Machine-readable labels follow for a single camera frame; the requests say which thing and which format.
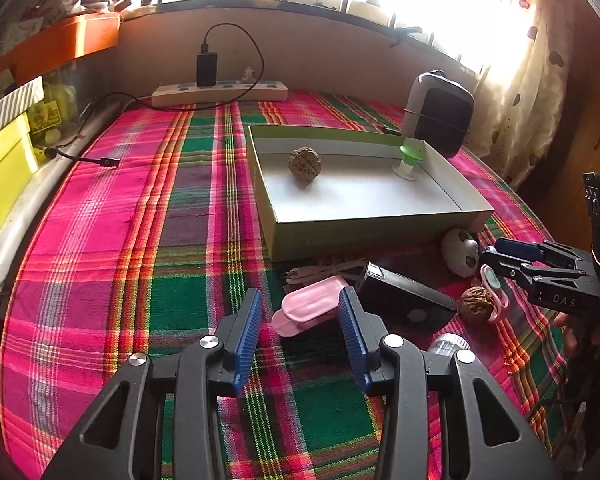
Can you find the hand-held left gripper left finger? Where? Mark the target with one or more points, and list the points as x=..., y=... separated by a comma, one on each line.
x=247, y=340

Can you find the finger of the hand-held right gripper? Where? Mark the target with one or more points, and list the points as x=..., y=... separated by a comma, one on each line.
x=510, y=270
x=515, y=248

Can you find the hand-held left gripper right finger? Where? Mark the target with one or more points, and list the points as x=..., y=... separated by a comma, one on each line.
x=352, y=340

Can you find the small pink plastic gadget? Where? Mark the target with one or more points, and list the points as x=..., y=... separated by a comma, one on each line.
x=495, y=292

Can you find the brown walnut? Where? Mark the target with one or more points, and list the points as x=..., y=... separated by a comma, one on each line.
x=476, y=302
x=305, y=161

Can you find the pink oval case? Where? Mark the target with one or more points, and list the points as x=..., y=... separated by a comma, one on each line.
x=310, y=305

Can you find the black handheld device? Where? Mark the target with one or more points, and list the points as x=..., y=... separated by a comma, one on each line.
x=405, y=287

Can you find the shallow cardboard box tray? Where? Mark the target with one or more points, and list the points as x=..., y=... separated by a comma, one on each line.
x=360, y=195

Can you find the person's right hand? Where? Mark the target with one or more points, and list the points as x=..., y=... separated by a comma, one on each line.
x=566, y=335

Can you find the white round panda toy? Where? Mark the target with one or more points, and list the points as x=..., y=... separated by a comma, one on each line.
x=460, y=255

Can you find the green topped clear bottle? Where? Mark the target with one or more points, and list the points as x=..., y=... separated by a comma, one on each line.
x=410, y=157

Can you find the wooden cabinet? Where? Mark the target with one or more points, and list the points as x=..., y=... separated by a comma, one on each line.
x=580, y=125

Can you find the pink green plaid tablecloth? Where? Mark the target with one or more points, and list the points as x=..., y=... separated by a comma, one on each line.
x=130, y=240

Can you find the grey and black fan heater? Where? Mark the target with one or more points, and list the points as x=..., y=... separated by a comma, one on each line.
x=440, y=110

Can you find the cream dotted curtain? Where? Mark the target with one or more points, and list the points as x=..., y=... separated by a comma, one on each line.
x=530, y=70

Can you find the white power strip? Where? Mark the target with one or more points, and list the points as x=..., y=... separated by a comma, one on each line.
x=220, y=92

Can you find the black charger plug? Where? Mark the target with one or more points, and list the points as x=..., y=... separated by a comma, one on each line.
x=206, y=67

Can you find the yellow box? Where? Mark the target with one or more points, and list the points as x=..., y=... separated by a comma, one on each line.
x=2, y=175

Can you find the yellow green packet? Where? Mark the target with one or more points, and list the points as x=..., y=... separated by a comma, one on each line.
x=50, y=110

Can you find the orange plastic box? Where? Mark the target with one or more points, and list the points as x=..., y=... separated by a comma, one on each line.
x=65, y=37

